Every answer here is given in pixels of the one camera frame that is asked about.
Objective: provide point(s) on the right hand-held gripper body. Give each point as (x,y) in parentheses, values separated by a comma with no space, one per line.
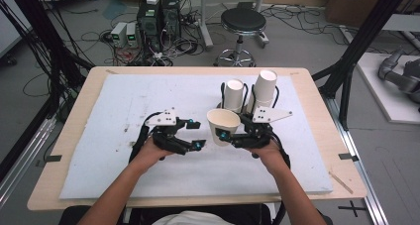
(259,135)

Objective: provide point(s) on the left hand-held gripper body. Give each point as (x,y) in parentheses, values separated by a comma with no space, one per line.
(165,140)

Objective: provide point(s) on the white paper cup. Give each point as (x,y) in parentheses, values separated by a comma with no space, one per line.
(223,117)

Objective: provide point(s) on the stack of white cups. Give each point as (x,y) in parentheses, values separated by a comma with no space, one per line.
(265,89)
(234,97)

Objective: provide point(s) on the person's left hand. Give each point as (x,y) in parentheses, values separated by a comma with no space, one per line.
(150,157)

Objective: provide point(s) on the person's right hand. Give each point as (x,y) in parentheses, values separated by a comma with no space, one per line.
(272,157)

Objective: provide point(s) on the white foam mat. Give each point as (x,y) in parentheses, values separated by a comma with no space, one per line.
(214,175)

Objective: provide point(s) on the wooden table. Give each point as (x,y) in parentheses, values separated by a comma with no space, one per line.
(198,70)

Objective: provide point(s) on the person's white shirt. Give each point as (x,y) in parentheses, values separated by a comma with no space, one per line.
(193,219)

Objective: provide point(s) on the grey metal stand leg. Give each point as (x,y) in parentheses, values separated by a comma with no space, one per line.
(262,36)
(204,23)

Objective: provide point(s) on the black tape piece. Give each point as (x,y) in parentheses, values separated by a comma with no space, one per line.
(53,158)
(347,156)

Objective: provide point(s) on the thin wooden stick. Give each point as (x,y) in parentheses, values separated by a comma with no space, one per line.
(341,183)

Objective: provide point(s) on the black round stool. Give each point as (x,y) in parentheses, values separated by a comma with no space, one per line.
(243,20)

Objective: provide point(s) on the black computer tower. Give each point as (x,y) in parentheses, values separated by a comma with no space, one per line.
(171,17)
(149,26)

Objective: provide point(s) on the grey power supply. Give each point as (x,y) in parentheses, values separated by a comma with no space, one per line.
(118,33)
(132,33)

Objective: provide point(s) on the black tape cross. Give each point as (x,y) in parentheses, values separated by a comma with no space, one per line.
(353,209)

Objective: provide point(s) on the white platform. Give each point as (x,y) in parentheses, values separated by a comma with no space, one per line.
(383,96)

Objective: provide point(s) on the cardboard box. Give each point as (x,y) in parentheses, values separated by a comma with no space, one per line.
(350,7)

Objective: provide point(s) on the aluminium rail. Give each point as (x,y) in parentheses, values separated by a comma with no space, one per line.
(366,178)
(23,165)

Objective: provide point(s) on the black frame post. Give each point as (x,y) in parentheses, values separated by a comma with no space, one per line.
(363,36)

